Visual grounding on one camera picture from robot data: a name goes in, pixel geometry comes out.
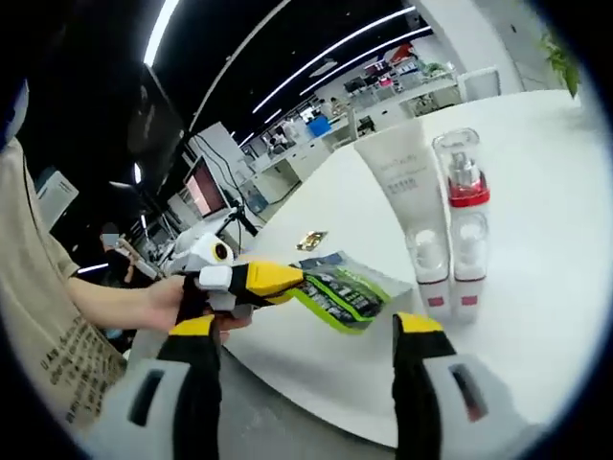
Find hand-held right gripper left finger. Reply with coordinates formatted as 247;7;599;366
79;313;224;460

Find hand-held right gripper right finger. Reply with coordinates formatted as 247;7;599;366
390;310;534;460

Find gold foil skincare sachet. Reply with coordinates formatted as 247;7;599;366
295;230;331;252

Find green skincare sachet pack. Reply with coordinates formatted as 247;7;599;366
285;247;414;337

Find white skincare tube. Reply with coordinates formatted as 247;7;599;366
352;120;454;241

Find skincare pump bottle red collar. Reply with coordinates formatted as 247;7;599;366
431;126;493;221

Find blue storage box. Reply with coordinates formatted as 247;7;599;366
306;117;335;141

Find person's left hand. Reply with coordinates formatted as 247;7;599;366
143;275;254;345

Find silver computer monitor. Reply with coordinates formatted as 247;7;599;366
183;156;232;222

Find ceiling air conditioner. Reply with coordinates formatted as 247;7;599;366
35;167;81;231

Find person's beige printed shirt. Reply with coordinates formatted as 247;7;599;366
0;137;129;430

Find white chair back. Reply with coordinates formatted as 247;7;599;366
456;66;503;103

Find potted green plant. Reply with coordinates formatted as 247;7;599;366
539;31;584;101

